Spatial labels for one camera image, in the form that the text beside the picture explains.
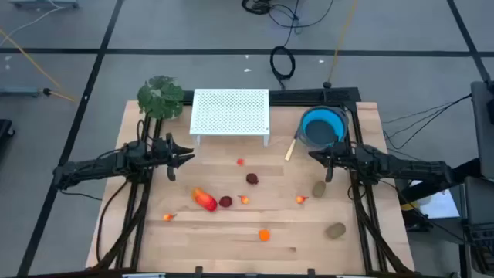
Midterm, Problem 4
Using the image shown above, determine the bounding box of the black coiled floor cable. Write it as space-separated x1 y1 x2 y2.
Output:
269 45 296 90

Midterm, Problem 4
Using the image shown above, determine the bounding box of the black tangled floor cable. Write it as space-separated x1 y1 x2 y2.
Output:
242 0 335 47

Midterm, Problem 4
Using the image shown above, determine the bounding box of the white floor cable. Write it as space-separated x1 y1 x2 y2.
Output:
0 3 66 38

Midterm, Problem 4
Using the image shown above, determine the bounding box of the knife with yellow handle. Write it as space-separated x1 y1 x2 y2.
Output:
284 129 301 162

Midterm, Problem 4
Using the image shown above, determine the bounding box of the white paper sheet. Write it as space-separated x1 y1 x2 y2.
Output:
418 188 461 220

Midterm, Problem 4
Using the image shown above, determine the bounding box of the black keyboard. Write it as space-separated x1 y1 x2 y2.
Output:
465 222 494 276

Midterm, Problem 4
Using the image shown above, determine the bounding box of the grey metal stand base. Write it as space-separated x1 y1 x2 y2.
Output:
0 86 40 97
9 0 80 9

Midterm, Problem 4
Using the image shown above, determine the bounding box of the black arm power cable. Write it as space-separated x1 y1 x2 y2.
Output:
95 179 130 266

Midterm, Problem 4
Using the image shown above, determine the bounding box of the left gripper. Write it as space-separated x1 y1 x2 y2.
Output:
151 132 196 183

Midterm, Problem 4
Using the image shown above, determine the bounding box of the red orange mango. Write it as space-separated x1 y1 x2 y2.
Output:
191 187 218 212

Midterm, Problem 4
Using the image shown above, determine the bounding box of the yellow cable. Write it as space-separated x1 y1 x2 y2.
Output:
0 29 76 103
326 0 358 90

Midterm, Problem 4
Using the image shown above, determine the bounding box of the black cable bundle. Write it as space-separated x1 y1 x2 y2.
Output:
381 92 474 151

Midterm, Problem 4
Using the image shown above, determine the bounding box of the white perforated metal shelf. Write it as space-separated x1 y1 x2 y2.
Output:
188 88 271 147

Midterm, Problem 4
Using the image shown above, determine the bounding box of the black chair base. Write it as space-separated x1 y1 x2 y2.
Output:
0 118 15 140

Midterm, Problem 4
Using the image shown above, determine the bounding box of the green potted plant white pot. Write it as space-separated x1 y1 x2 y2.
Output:
137 75 185 120

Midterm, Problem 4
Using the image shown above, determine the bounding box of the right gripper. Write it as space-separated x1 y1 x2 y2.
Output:
307 141 355 184

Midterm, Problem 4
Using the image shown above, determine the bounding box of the blue collapsible bowl grey rim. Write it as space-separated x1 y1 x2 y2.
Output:
299 106 350 151

